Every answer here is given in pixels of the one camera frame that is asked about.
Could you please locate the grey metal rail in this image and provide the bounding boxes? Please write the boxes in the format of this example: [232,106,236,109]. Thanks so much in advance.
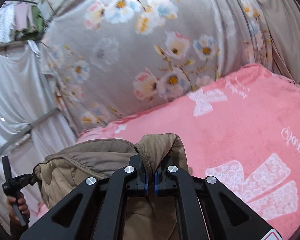
[0,108,59,156]

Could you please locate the person left hand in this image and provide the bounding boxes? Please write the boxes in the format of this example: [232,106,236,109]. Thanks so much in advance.
[7,192,30,223]

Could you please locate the hanging clothes in background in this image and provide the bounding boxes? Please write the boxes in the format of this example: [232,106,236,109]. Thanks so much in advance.
[1,2,45,41]

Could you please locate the white satin curtain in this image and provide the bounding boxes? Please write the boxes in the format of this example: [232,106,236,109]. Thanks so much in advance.
[0,2,79,230]

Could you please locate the khaki quilted jacket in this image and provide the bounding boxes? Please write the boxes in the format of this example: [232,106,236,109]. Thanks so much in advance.
[33,133,188,239]

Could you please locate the grey floral bedding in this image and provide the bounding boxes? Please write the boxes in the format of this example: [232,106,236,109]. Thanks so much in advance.
[40,0,300,133]

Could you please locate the pink patterned blanket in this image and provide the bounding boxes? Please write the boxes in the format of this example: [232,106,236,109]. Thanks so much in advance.
[77,64,300,239]

